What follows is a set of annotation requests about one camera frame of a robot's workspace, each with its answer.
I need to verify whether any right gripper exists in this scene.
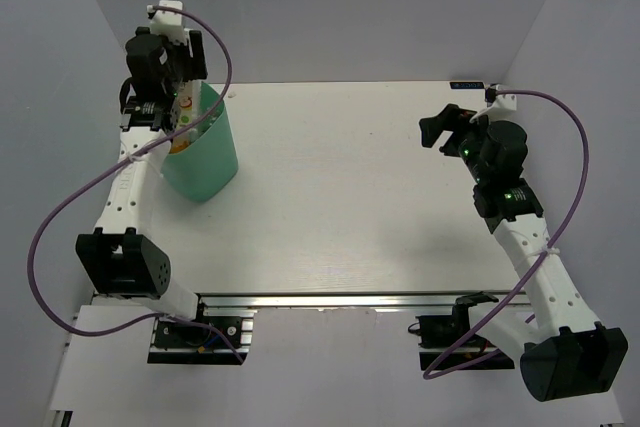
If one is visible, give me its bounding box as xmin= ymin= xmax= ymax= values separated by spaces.
xmin=419 ymin=105 xmax=502 ymax=184

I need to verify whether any large clear bottle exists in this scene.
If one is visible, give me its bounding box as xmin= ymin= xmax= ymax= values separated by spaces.
xmin=171 ymin=80 xmax=202 ymax=148

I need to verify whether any orange juice bottle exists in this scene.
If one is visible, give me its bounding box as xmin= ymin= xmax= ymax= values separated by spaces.
xmin=170 ymin=142 xmax=189 ymax=154

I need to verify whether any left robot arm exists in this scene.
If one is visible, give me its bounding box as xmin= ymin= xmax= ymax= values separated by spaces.
xmin=75 ymin=27 xmax=212 ymax=346

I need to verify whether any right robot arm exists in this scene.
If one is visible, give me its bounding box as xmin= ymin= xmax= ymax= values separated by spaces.
xmin=419 ymin=104 xmax=628 ymax=402

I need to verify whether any green plastic bin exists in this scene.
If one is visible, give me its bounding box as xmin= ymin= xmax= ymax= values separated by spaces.
xmin=161 ymin=81 xmax=238 ymax=202

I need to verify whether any black table logo sticker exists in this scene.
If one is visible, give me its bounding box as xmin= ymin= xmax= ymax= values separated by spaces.
xmin=449 ymin=81 xmax=485 ymax=90

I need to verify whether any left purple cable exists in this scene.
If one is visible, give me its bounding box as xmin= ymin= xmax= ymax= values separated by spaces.
xmin=27 ymin=5 xmax=246 ymax=364

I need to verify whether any purple cable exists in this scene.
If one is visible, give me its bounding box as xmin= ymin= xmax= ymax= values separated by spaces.
xmin=422 ymin=88 xmax=590 ymax=381
xmin=27 ymin=5 xmax=246 ymax=364

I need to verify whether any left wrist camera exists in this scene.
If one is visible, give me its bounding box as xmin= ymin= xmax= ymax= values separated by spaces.
xmin=147 ymin=0 xmax=189 ymax=46

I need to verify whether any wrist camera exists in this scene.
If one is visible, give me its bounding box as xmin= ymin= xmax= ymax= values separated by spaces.
xmin=147 ymin=0 xmax=189 ymax=46
xmin=480 ymin=84 xmax=517 ymax=121

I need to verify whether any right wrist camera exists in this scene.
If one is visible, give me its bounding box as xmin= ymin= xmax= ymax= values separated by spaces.
xmin=480 ymin=84 xmax=517 ymax=121

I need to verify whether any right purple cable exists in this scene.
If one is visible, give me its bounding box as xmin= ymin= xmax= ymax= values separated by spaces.
xmin=422 ymin=88 xmax=590 ymax=381

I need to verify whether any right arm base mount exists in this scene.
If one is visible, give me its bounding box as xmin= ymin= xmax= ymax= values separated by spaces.
xmin=407 ymin=315 xmax=515 ymax=371

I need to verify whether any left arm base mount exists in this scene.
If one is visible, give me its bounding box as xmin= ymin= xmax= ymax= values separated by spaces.
xmin=147 ymin=308 xmax=255 ymax=366

